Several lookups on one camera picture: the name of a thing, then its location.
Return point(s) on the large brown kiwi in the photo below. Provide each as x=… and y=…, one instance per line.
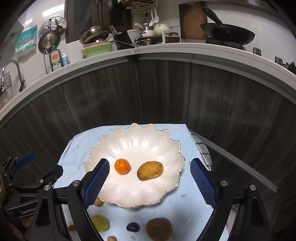
x=159, y=229

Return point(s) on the green round apple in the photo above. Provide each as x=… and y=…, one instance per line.
x=100, y=222

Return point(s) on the chrome kitchen faucet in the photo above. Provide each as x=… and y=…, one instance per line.
x=7, y=76

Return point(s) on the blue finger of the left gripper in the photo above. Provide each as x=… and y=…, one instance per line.
x=52, y=176
x=24, y=160

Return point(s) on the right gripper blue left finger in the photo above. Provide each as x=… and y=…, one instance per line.
x=79, y=195

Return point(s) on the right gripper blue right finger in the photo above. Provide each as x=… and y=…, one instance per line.
x=219, y=194

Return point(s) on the light blue patterned tablecloth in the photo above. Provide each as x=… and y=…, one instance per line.
x=184, y=207

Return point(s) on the green dish soap bottle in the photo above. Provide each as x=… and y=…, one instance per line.
x=55, y=58

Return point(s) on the white teapot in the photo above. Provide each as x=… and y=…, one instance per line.
x=159, y=28

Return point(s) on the green plastic basin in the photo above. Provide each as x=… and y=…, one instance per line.
x=93, y=49

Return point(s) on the brown longan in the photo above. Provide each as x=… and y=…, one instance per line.
x=98, y=202
x=111, y=238

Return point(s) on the white scalloped ceramic bowl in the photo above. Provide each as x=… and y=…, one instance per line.
x=137, y=145

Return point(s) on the orange tangerine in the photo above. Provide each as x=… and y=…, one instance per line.
x=122, y=166

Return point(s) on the checkered dish towel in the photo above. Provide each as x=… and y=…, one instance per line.
x=205, y=155

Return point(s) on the teal wipes package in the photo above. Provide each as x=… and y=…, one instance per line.
x=26, y=41

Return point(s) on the hanging steel pan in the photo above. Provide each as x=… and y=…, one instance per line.
x=48, y=40

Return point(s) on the wooden cutting board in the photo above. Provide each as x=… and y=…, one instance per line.
x=191, y=17

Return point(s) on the dark purple plum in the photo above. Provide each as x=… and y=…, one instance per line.
x=133, y=227

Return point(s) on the blue soap dispenser bottle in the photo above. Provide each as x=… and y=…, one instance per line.
x=65, y=59

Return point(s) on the black wok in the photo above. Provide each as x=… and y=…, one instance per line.
x=225, y=32

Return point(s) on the steel mixing bowl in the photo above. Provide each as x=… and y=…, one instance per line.
x=90, y=35

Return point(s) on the yellow mango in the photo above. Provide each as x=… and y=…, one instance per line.
x=150, y=170

